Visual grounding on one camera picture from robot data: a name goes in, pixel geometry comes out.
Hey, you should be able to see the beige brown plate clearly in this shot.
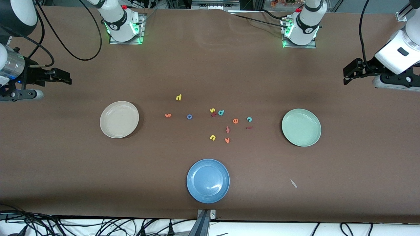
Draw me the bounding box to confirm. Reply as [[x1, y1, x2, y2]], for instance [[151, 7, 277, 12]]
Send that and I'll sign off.
[[99, 101, 139, 139]]

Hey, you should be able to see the light green plate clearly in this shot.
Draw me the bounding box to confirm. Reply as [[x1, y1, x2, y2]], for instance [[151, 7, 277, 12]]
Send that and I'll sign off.
[[281, 108, 322, 147]]

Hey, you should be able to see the orange flower decoration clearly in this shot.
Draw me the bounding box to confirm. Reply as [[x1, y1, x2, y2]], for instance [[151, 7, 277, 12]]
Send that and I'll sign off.
[[271, 0, 297, 8]]

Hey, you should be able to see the brown table cover sheet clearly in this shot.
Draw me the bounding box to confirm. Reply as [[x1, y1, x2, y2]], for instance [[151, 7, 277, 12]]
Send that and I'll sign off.
[[0, 5, 420, 224]]

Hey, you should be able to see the grey metal box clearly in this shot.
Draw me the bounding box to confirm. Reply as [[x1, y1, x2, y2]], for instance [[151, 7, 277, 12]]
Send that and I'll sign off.
[[192, 0, 240, 10]]

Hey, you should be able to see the blue plate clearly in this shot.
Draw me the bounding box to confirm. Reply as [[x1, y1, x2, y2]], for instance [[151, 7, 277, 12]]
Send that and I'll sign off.
[[186, 159, 230, 204]]

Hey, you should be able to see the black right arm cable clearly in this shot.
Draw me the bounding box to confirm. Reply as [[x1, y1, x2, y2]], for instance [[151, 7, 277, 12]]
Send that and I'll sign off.
[[0, 0, 103, 69]]

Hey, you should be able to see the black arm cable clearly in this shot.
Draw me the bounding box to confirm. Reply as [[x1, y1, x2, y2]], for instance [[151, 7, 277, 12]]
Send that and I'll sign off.
[[359, 0, 376, 72], [0, 0, 103, 69]]

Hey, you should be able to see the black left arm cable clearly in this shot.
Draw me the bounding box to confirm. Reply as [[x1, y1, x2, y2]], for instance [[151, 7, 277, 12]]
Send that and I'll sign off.
[[359, 0, 376, 72]]

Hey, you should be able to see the aluminium frame corner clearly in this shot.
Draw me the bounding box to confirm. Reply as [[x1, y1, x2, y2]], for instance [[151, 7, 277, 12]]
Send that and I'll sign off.
[[395, 3, 414, 23]]

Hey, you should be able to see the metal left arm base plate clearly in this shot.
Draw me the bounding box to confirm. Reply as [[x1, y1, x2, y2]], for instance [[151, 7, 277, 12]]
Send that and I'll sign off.
[[281, 18, 317, 49]]

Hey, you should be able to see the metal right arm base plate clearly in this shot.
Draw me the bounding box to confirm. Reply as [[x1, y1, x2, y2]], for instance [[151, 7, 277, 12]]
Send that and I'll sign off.
[[109, 14, 145, 45]]

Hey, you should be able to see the black table cable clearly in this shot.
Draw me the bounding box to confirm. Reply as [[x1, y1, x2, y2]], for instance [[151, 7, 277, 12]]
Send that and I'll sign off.
[[230, 9, 291, 29]]

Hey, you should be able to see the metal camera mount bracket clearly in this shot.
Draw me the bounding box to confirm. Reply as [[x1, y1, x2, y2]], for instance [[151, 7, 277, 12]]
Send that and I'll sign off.
[[193, 209, 217, 236]]

